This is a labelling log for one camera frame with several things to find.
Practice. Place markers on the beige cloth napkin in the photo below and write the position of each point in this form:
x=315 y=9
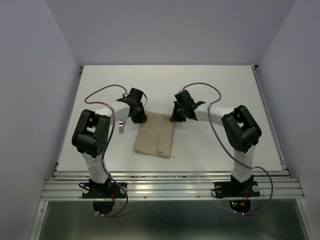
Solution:
x=155 y=136

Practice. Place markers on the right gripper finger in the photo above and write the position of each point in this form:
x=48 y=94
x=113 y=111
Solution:
x=183 y=116
x=176 y=113

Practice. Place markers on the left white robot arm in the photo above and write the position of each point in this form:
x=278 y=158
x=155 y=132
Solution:
x=94 y=130

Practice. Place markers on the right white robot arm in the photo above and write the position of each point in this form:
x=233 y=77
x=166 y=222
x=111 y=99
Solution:
x=241 y=129

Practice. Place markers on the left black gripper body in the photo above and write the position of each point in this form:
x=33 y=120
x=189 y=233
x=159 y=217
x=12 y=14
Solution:
x=140 y=115

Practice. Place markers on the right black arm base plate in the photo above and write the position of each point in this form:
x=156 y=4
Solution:
x=228 y=189

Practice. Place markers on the aluminium rail frame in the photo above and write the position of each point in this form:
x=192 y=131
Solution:
x=170 y=198

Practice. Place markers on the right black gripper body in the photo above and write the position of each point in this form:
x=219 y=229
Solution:
x=183 y=108

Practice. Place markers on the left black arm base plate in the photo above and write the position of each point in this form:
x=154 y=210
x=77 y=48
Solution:
x=92 y=190

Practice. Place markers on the silver fork teal handle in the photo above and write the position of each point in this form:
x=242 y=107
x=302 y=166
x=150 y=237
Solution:
x=121 y=126

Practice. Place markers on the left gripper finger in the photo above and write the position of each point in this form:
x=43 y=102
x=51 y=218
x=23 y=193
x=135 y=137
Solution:
x=142 y=114
x=135 y=117

